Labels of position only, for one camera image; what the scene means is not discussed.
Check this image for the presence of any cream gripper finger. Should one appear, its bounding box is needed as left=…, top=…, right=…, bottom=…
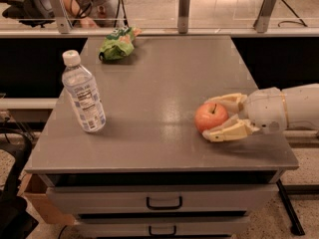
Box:
left=205, top=93, right=248, bottom=114
left=202, top=115, right=259, bottom=142

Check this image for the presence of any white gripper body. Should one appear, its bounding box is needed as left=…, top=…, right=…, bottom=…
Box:
left=239, top=88, right=287, bottom=134

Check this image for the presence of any red apple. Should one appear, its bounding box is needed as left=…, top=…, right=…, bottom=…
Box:
left=194, top=103, right=228, bottom=132

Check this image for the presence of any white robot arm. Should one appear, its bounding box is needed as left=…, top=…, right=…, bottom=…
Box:
left=201, top=84, right=319, bottom=142

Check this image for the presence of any green rice chip bag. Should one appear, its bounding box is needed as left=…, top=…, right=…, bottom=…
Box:
left=99, top=26, right=142, bottom=62

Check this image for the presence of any black table leg bar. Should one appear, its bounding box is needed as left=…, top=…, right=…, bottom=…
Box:
left=276, top=180, right=305, bottom=236

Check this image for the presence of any grey lower drawer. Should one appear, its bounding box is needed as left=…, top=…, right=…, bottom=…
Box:
left=76, top=216, right=249, bottom=238

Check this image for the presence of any grey drawer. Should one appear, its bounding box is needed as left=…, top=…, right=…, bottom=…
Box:
left=47, top=184, right=277, bottom=215
left=76, top=216, right=249, bottom=238

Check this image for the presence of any clear plastic water bottle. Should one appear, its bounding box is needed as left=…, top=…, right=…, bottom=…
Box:
left=62, top=50, right=106, bottom=132

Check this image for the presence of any grey top drawer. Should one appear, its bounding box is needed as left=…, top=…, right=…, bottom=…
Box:
left=47, top=184, right=277, bottom=215

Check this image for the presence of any person in grey clothes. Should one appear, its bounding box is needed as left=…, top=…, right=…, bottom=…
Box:
left=62, top=0, right=127, bottom=28

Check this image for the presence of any brown cardboard box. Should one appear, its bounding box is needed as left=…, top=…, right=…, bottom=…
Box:
left=19, top=173, right=75, bottom=225

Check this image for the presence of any black office chair left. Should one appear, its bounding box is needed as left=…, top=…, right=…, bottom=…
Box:
left=0, top=0, right=55, bottom=28

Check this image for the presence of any black chair foreground left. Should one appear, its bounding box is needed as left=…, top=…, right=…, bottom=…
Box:
left=0, top=128, right=39, bottom=239

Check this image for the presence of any black floor cable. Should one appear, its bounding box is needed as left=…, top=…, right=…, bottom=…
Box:
left=277, top=0, right=308, bottom=29

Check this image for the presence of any grey right rail post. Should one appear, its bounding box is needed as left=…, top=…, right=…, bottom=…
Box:
left=253, top=0, right=277, bottom=33

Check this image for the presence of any grey rail post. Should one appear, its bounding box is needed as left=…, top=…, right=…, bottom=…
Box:
left=253, top=0, right=277, bottom=33
left=177, top=0, right=190, bottom=34
left=49, top=0, right=72, bottom=34

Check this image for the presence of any black top drawer handle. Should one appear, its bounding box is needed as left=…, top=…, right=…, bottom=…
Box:
left=146, top=196, right=183, bottom=211

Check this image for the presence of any black drawer handle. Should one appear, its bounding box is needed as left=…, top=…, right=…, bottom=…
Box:
left=148, top=225, right=177, bottom=237
left=146, top=196, right=183, bottom=211

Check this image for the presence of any grey middle rail post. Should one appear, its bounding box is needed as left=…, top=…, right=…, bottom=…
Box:
left=177, top=0, right=190, bottom=34

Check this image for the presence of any black lower drawer handle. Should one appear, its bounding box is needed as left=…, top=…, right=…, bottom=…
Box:
left=148, top=225, right=177, bottom=237

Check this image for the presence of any grey left rail post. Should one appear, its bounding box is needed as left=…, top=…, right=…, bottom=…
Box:
left=49, top=0, right=72, bottom=34

